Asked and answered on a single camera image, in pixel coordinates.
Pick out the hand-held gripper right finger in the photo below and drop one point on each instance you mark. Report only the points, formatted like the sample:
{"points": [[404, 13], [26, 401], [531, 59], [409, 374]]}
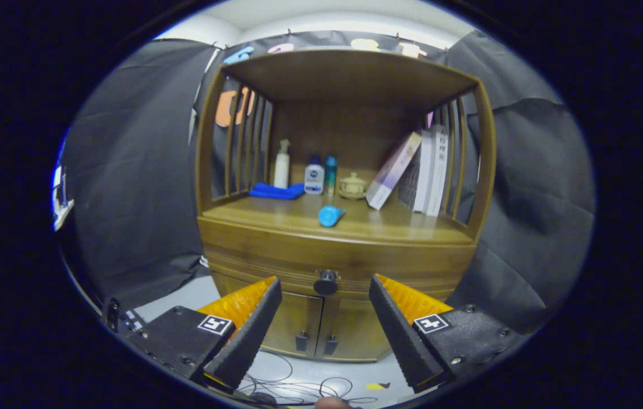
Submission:
{"points": [[401, 335]]}

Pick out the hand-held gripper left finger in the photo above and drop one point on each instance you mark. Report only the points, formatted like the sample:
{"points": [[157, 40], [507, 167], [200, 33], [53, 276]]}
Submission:
{"points": [[250, 341]]}

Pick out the wooden drawer with black knob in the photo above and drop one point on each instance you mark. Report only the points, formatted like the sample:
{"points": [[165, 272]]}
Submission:
{"points": [[355, 264]]}

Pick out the blue cosmetic tube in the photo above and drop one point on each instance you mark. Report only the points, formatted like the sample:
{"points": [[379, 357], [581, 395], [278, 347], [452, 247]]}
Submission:
{"points": [[330, 216]]}

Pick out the wooden cabinet door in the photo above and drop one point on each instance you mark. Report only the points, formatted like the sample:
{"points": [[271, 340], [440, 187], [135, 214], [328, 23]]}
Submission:
{"points": [[299, 318], [355, 324]]}

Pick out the wooden countertop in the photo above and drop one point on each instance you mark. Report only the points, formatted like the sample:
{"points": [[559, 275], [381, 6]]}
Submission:
{"points": [[276, 218]]}

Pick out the wooden cabinet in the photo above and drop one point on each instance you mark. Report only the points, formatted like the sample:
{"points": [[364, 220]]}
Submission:
{"points": [[350, 76]]}

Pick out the yellow tape piece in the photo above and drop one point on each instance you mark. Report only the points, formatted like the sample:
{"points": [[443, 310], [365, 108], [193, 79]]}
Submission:
{"points": [[377, 387]]}

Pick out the black electronic box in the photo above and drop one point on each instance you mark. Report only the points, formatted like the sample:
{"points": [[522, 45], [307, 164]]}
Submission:
{"points": [[128, 324]]}

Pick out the dark patterned book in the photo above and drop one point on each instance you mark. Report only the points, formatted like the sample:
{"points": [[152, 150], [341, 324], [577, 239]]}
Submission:
{"points": [[409, 187]]}

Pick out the blue folded cloth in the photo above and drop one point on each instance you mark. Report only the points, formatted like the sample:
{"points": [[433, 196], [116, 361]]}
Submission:
{"points": [[276, 191]]}

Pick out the beige lidded tea cup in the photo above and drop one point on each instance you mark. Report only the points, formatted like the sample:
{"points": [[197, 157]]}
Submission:
{"points": [[353, 186]]}

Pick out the purple and white book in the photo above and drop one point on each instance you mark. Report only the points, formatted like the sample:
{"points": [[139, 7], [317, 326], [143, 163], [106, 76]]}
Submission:
{"points": [[392, 170]]}

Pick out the thick white book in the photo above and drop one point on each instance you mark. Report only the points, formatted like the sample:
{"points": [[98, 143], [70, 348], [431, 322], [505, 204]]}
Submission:
{"points": [[439, 170]]}

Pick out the white bottle with blue cap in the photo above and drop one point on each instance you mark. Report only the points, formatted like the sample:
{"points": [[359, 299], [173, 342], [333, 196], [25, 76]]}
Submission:
{"points": [[314, 180]]}

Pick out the white pump bottle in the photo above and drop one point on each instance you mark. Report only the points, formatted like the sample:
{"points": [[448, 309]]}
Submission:
{"points": [[282, 170]]}

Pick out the teal blue bottle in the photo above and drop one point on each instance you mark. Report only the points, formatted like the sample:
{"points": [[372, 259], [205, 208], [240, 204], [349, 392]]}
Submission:
{"points": [[330, 173]]}

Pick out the white side table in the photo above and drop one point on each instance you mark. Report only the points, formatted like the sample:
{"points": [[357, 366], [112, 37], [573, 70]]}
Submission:
{"points": [[63, 215]]}

